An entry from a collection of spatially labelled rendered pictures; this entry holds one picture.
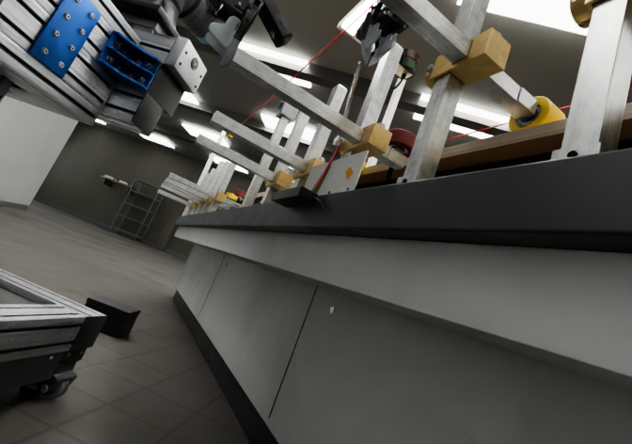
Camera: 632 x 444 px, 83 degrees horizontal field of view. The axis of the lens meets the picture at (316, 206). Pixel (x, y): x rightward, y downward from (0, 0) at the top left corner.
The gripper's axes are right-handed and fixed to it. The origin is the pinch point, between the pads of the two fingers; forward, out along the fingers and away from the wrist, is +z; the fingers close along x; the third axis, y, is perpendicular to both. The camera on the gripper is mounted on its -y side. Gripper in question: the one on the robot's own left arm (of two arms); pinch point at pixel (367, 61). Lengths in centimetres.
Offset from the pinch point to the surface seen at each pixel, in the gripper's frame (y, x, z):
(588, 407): 40, 28, 52
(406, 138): 2.5, 15.0, 11.9
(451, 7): -174, 135, -244
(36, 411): -44, -28, 101
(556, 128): 30.6, 23.0, 12.1
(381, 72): -3.6, 6.1, -2.8
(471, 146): 13.8, 23.1, 11.8
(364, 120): -3.5, 6.4, 10.5
